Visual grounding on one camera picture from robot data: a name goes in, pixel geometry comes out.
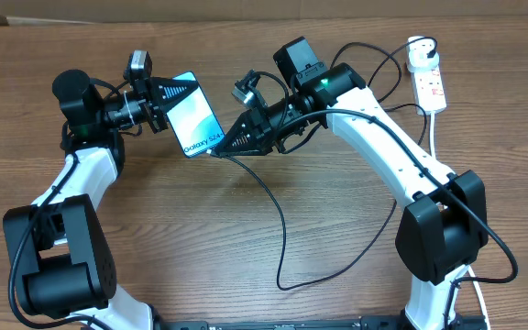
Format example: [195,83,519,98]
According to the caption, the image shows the blue Samsung Galaxy smartphone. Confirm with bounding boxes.
[167,86,225,158]

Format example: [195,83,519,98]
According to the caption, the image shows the black USB charging cable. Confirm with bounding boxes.
[207,37,440,292]

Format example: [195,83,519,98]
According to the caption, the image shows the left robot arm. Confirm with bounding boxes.
[3,64,211,329]

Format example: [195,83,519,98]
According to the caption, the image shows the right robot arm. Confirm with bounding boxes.
[213,38,490,329]

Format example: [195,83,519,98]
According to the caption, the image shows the white charger plug adapter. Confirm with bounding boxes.
[406,36,440,73]

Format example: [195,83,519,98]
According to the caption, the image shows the white power strip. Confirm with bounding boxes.
[410,65,446,115]

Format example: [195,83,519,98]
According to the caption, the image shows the white power strip cord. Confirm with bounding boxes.
[428,112,492,330]

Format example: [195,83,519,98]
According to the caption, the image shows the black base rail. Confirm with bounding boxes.
[153,311,490,330]

